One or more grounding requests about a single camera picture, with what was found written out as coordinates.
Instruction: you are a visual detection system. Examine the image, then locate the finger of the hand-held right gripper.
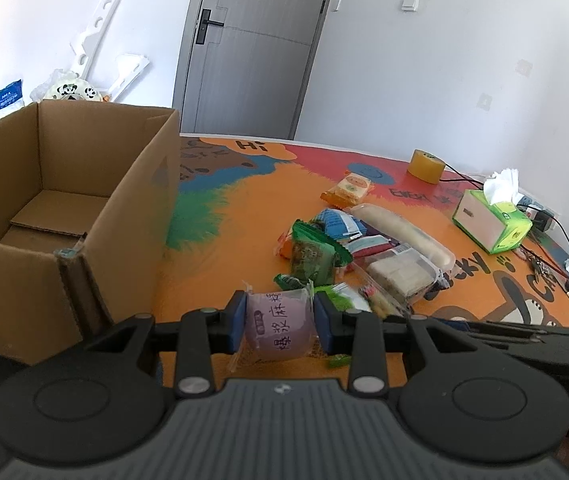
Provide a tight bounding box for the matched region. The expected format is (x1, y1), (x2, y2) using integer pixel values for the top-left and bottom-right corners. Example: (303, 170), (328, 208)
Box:
(437, 316), (569, 345)

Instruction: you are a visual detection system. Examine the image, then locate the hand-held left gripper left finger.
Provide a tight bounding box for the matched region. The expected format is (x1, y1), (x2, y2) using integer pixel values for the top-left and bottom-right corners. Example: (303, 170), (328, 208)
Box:
(84, 290), (248, 397)

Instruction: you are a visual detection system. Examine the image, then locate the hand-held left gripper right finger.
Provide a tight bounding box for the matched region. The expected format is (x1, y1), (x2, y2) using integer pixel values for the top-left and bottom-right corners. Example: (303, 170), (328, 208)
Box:
(313, 292), (468, 396)

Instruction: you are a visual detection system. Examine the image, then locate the green white snack packet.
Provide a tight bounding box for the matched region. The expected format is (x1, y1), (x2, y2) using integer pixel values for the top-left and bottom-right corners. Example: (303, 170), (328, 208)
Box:
(315, 282), (410, 318)

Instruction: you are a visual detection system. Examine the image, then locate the purple snack packet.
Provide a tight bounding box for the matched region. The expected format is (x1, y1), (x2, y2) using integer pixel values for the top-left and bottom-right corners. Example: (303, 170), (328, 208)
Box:
(242, 282), (315, 366)

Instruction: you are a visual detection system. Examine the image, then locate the small green snack packet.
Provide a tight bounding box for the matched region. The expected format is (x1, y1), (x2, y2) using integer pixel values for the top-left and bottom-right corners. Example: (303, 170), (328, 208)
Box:
(273, 272), (310, 291)

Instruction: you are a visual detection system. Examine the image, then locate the dark green snack packet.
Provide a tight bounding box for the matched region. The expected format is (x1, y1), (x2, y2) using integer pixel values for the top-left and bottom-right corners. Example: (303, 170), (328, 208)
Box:
(289, 220), (353, 286)

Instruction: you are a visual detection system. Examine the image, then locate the clear tray of white cakes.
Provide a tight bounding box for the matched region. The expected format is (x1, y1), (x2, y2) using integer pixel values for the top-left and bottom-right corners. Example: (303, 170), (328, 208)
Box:
(365, 250), (440, 306)

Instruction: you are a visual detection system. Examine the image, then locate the long white bread packet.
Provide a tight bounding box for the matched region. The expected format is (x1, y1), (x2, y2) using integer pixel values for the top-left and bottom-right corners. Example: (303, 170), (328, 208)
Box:
(345, 203), (456, 271)

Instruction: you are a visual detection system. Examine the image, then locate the brown cardboard box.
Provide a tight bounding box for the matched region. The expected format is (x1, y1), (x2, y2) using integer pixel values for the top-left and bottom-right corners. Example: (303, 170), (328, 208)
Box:
(0, 100), (181, 367)

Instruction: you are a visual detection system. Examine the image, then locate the key bunch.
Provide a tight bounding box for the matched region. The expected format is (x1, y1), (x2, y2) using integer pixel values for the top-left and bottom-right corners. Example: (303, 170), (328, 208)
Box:
(517, 252), (558, 278)

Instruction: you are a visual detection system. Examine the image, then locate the blue snack packet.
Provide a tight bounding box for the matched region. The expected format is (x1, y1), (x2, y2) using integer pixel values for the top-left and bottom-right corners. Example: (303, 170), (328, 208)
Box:
(312, 209), (365, 241)

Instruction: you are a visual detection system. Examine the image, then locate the green tissue box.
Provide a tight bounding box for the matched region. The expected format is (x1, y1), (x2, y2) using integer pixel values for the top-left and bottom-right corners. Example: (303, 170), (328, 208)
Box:
(452, 167), (534, 255)

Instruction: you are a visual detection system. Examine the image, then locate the black power adapter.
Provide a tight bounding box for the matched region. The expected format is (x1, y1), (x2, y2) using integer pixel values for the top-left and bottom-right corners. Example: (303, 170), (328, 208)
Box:
(529, 209), (558, 233)

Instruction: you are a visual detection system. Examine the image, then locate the cartoon printed table mat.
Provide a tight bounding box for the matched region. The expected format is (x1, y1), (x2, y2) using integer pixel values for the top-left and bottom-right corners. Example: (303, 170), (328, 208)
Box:
(0, 132), (569, 480)

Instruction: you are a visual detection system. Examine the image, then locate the white power strip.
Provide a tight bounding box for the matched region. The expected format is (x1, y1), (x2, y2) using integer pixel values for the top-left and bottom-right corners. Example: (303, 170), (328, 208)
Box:
(517, 192), (548, 213)

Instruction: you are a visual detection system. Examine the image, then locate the orange biscuit packet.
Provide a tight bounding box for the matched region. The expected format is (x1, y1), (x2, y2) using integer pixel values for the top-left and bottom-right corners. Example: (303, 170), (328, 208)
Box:
(321, 171), (376, 207)

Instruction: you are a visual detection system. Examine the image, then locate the yellow tape roll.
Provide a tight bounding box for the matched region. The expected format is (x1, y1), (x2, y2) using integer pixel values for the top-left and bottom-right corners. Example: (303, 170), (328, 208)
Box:
(408, 149), (445, 184)

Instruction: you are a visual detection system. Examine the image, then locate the grey door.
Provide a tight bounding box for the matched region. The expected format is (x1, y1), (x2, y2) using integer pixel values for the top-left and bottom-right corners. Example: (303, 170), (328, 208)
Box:
(172, 0), (341, 141)

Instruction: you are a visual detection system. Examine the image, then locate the white plastic bag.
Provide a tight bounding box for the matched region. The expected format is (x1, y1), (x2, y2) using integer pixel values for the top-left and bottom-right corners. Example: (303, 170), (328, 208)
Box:
(32, 69), (82, 101)

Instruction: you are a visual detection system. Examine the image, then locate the blue white bag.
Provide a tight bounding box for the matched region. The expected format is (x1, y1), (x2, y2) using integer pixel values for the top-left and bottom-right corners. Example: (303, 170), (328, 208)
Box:
(0, 79), (25, 118)

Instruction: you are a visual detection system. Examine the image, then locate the black door handle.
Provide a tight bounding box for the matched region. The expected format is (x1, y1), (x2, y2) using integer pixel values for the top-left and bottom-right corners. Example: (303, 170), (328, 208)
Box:
(195, 9), (226, 46)

